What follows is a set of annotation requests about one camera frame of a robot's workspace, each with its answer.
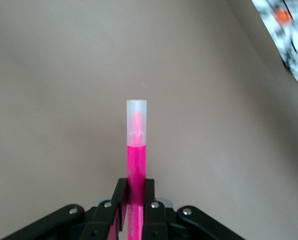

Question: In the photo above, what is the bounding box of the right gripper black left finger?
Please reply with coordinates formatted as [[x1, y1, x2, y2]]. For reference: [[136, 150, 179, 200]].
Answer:
[[1, 177, 129, 240]]

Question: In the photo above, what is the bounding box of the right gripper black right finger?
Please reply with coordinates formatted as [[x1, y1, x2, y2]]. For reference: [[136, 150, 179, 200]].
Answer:
[[142, 178, 245, 240]]

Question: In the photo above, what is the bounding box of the pink highlighter pen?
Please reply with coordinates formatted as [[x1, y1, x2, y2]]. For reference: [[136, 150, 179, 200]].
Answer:
[[125, 99, 148, 240]]

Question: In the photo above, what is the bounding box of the orange cable connector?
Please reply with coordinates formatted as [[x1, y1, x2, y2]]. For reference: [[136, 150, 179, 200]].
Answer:
[[275, 7, 293, 25]]

